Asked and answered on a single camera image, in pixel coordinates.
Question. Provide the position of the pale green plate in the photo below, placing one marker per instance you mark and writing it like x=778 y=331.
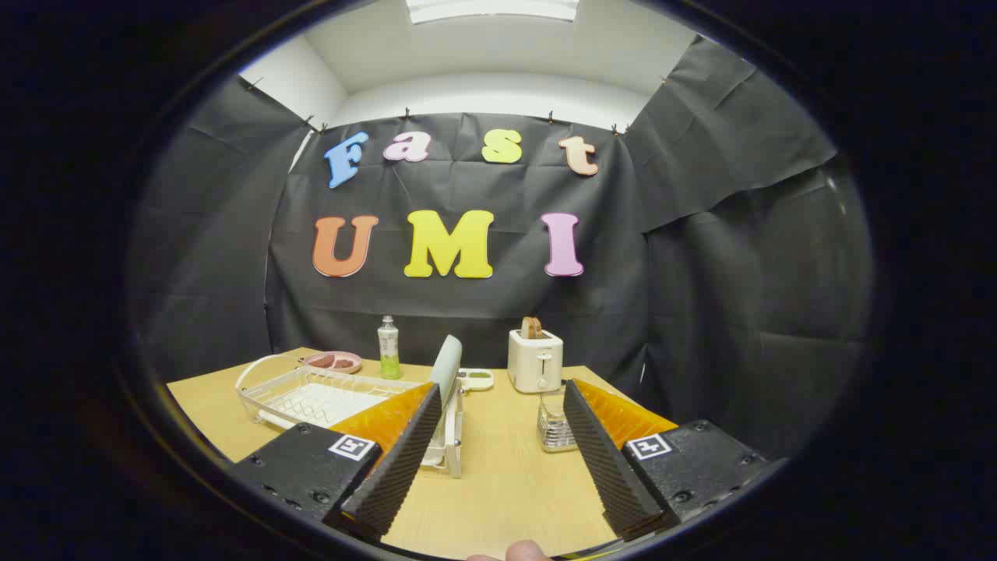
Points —
x=446 y=362

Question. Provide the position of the clear bottle with green drink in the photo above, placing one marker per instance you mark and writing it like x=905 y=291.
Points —
x=389 y=347

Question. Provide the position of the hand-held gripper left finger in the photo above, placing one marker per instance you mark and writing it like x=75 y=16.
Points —
x=397 y=475

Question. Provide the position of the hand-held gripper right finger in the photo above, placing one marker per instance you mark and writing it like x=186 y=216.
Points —
x=607 y=467

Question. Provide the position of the ceiling light panel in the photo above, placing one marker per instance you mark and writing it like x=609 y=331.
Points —
x=491 y=9

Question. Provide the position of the white divided tray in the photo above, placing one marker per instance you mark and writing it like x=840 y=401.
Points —
x=477 y=380

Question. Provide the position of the brown bread slice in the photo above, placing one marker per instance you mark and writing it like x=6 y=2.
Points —
x=532 y=327

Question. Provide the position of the black backdrop cloth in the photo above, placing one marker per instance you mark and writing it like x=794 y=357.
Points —
x=467 y=312

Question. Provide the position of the white toaster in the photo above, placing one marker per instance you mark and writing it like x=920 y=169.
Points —
x=533 y=362

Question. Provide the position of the pink plate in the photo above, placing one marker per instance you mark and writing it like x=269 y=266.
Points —
x=311 y=360

